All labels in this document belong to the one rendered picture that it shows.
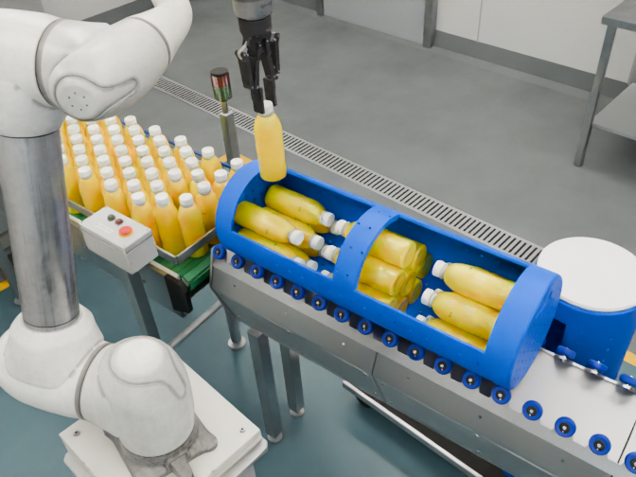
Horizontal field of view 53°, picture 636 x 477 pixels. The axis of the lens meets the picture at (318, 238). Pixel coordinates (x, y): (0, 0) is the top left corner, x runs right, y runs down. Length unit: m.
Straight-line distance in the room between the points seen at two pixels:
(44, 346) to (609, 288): 1.31
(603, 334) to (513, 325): 0.42
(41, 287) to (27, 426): 1.79
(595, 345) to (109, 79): 1.35
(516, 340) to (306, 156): 2.85
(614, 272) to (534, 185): 2.13
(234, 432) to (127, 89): 0.77
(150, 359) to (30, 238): 0.29
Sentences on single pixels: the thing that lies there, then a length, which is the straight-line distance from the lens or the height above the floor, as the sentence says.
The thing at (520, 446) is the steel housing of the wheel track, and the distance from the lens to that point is 1.64.
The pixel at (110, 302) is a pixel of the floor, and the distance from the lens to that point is 3.32.
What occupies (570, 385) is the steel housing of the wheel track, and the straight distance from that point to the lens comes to 1.68.
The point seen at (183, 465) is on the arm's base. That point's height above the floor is 1.08.
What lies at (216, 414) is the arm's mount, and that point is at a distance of 1.45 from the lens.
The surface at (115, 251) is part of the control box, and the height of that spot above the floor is 1.07.
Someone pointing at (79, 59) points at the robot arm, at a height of 1.85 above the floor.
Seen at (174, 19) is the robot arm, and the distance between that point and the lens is 1.13.
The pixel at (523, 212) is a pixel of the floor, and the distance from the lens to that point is 3.69.
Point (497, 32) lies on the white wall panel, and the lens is 5.13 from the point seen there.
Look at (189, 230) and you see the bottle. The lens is 1.96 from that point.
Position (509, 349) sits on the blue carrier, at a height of 1.15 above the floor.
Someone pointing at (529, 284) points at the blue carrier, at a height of 1.23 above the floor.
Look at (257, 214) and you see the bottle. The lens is 1.76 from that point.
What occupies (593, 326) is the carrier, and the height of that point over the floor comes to 0.98.
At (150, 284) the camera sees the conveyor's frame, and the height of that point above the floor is 0.81.
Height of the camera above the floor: 2.21
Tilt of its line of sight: 40 degrees down
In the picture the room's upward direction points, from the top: 4 degrees counter-clockwise
